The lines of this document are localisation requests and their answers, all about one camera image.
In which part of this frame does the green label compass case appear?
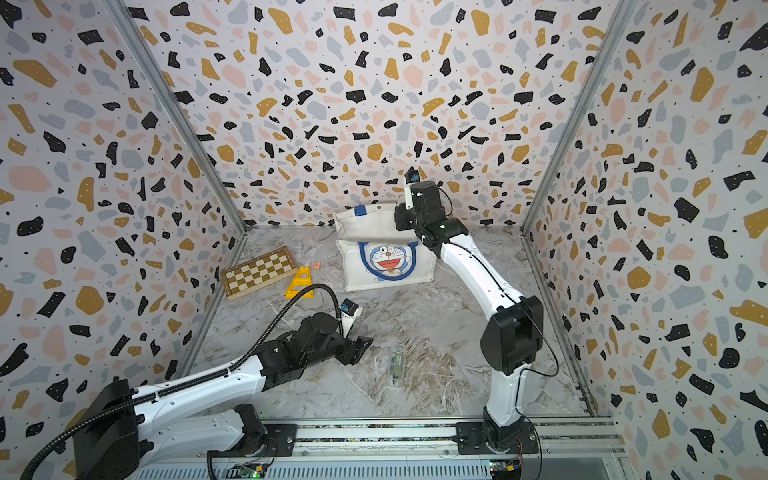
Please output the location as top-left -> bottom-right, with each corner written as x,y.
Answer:
389,342 -> 406,388

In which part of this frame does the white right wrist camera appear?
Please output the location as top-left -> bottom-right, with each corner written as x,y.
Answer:
403,167 -> 421,210

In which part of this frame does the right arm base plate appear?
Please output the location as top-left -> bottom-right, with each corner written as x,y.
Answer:
453,420 -> 539,455

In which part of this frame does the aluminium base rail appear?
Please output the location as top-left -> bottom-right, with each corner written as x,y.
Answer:
132,417 -> 634,479

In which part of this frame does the white Doraemon canvas bag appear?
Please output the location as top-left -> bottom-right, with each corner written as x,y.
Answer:
334,203 -> 437,292

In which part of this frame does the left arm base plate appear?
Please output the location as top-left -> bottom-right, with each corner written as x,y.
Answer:
227,423 -> 298,458

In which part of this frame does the yellow plastic triangular stand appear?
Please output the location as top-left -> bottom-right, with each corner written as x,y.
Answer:
284,267 -> 313,299

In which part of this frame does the black corrugated cable conduit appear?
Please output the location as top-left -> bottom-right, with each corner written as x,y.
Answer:
20,283 -> 343,480

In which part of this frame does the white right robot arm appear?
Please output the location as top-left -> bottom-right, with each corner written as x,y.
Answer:
394,172 -> 545,452

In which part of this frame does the wooden folding chess board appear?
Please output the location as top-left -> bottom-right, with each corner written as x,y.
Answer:
223,246 -> 298,301

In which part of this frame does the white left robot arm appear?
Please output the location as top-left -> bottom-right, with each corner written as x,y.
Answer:
73,313 -> 373,479

